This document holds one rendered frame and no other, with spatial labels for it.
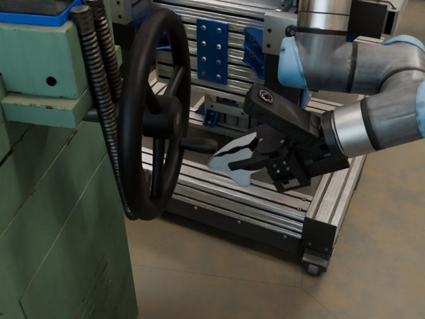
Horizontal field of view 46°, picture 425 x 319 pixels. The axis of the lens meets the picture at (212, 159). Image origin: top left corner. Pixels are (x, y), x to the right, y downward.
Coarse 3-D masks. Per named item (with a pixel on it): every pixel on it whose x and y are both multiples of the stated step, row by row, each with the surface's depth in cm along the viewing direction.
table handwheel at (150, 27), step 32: (160, 32) 60; (128, 64) 57; (128, 96) 56; (160, 96) 68; (128, 128) 56; (160, 128) 67; (128, 160) 57; (160, 160) 71; (128, 192) 60; (160, 192) 72
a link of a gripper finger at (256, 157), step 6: (252, 156) 73; (258, 156) 72; (264, 156) 72; (270, 156) 72; (234, 162) 75; (240, 162) 74; (246, 162) 73; (252, 162) 72; (258, 162) 72; (264, 162) 72; (270, 162) 71; (234, 168) 75; (240, 168) 74; (246, 168) 73; (252, 168) 73; (258, 168) 73
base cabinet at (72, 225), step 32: (96, 128) 93; (64, 160) 81; (96, 160) 95; (32, 192) 73; (64, 192) 83; (96, 192) 96; (32, 224) 73; (64, 224) 84; (96, 224) 98; (0, 256) 66; (32, 256) 74; (64, 256) 85; (96, 256) 100; (128, 256) 123; (0, 288) 67; (32, 288) 75; (64, 288) 87; (96, 288) 102; (128, 288) 126
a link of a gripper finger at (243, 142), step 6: (240, 138) 79; (246, 138) 78; (252, 138) 77; (228, 144) 79; (234, 144) 78; (240, 144) 77; (246, 144) 76; (252, 144) 77; (222, 150) 79; (228, 150) 78; (234, 150) 78; (252, 150) 77
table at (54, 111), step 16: (0, 80) 61; (0, 96) 62; (16, 96) 62; (32, 96) 62; (48, 96) 62; (80, 96) 63; (0, 112) 62; (16, 112) 62; (32, 112) 62; (48, 112) 61; (64, 112) 61; (80, 112) 63
